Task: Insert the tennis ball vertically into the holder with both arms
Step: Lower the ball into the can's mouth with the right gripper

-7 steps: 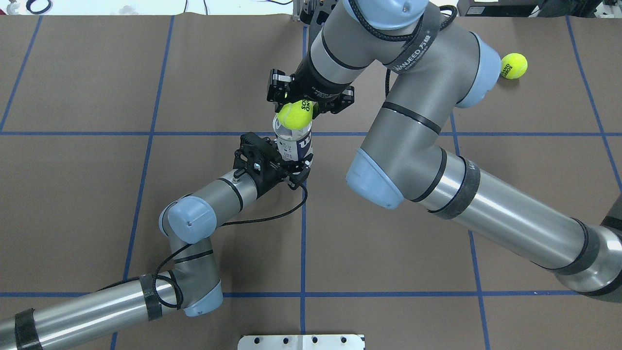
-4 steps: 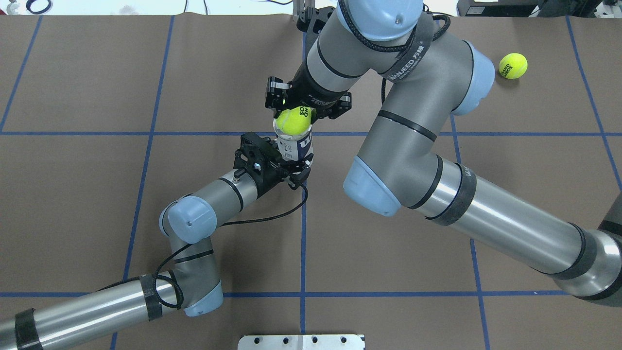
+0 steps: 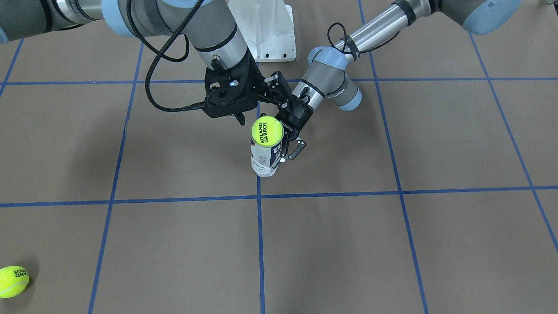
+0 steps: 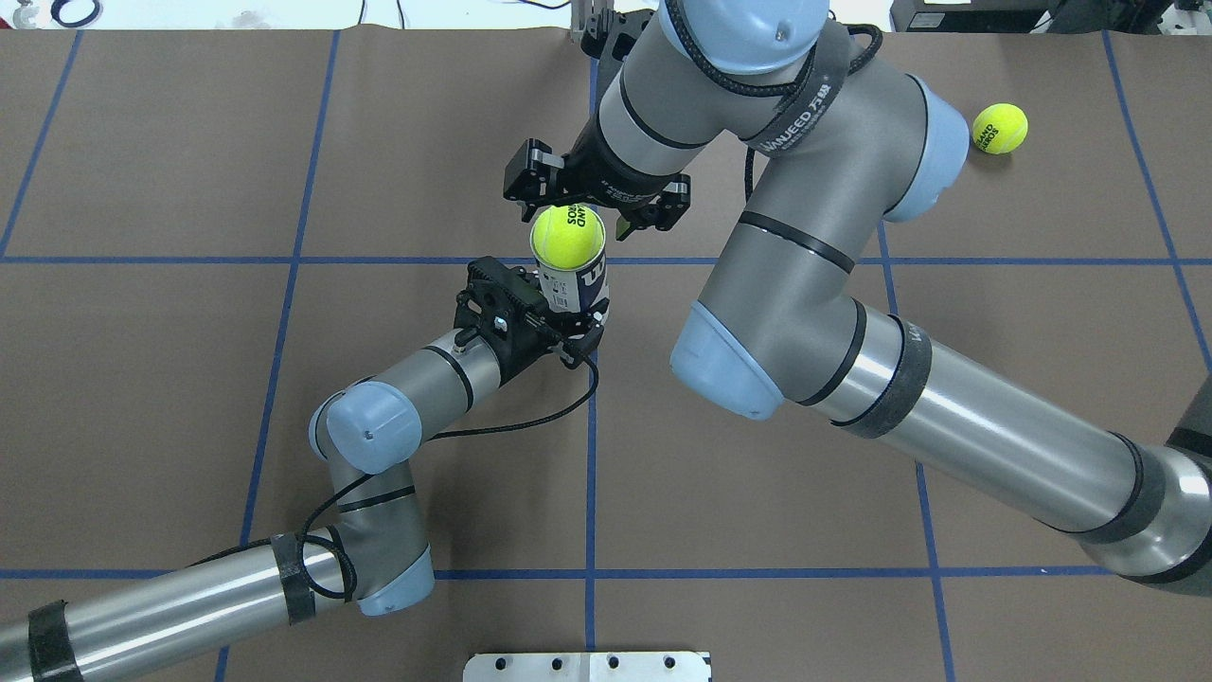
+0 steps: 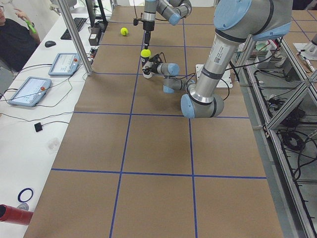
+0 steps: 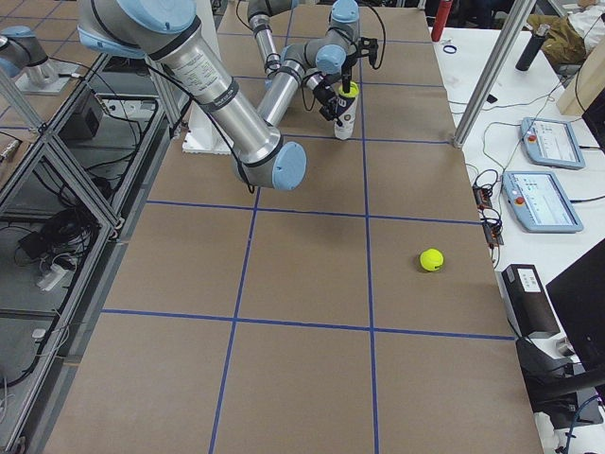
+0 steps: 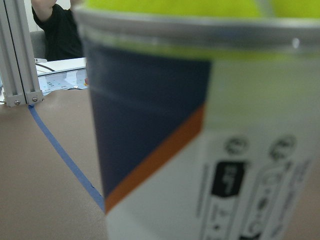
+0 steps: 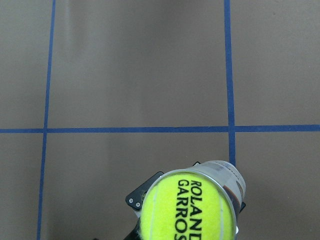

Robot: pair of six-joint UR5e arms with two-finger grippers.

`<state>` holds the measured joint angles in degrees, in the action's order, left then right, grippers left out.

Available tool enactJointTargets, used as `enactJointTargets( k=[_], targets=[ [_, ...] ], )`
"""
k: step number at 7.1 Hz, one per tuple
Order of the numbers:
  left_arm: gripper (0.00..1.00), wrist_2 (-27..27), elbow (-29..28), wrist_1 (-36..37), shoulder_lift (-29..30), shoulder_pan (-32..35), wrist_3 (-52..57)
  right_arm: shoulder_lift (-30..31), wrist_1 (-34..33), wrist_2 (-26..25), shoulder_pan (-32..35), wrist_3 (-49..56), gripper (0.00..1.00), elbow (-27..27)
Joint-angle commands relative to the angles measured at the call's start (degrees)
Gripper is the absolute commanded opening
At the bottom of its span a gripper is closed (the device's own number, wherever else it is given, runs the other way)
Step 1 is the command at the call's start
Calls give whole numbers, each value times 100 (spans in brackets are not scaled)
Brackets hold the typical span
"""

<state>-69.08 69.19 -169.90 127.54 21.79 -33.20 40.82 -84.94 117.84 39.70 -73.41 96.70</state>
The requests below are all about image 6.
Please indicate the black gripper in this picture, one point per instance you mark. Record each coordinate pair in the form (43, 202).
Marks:
(324, 96)
(347, 76)

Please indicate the tennis ball from desk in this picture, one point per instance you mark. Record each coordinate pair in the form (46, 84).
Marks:
(347, 91)

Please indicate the white tennis ball can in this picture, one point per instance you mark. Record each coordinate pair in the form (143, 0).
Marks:
(346, 111)

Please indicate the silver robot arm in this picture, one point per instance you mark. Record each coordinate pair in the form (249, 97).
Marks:
(298, 66)
(169, 32)

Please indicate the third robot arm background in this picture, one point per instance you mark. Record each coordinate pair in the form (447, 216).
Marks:
(24, 59)

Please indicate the red cylinder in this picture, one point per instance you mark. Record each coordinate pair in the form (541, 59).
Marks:
(441, 19)

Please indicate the black thermos bottle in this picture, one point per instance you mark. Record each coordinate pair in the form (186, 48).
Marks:
(532, 48)

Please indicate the brown paper table cover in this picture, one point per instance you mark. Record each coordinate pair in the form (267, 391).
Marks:
(302, 321)

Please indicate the far blue teach pendant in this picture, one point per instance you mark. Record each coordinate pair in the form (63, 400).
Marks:
(551, 143)

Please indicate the blue teach pendant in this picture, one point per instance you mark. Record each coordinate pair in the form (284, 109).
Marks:
(551, 143)
(539, 203)

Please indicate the near blue teach pendant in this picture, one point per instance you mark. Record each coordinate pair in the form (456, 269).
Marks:
(539, 203)

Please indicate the wooden board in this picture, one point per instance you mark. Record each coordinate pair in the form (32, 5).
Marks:
(586, 85)

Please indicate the black box with label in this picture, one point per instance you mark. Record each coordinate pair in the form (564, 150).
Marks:
(530, 311)

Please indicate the black computer monitor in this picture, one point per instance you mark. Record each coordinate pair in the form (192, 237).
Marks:
(557, 387)

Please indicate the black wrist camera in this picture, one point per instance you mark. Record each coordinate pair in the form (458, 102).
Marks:
(367, 48)

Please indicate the aluminium frame post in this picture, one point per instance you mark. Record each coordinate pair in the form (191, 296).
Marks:
(519, 12)

